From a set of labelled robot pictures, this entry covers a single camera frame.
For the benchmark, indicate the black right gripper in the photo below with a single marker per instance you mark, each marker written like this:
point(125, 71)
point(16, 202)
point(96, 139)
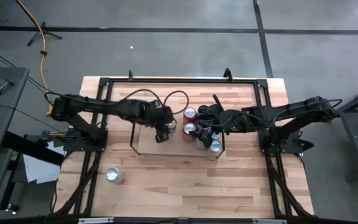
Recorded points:
point(225, 119)

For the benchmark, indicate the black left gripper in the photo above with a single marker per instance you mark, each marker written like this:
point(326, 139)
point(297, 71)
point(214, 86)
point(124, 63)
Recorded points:
point(162, 116)

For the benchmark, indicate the red Fanta can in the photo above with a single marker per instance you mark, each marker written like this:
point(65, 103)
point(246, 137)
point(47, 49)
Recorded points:
point(190, 112)

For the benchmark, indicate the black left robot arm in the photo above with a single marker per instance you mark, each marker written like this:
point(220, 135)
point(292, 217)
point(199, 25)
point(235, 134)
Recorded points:
point(110, 107)

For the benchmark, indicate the black brass table clamp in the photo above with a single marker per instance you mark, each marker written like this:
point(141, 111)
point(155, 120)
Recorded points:
point(45, 135)

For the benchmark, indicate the white paper sheets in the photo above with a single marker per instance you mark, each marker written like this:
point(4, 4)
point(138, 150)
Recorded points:
point(39, 171)

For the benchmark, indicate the black support beam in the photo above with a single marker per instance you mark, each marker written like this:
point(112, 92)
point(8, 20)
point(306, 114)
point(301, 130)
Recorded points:
point(33, 151)

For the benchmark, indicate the black tripod stand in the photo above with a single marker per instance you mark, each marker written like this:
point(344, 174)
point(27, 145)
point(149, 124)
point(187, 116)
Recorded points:
point(43, 31)

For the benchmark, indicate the grey side table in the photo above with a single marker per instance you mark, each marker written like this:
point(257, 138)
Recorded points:
point(8, 102)

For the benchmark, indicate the metal table foot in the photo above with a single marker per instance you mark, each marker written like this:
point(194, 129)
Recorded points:
point(11, 208)

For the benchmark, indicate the black aluminium table frame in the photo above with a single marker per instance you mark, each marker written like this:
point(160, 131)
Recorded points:
point(166, 80)

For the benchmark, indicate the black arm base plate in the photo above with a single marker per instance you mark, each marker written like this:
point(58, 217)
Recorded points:
point(291, 146)
point(73, 146)

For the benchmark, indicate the silver metal bracket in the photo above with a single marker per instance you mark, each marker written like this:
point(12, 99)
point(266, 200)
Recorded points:
point(269, 221)
point(95, 220)

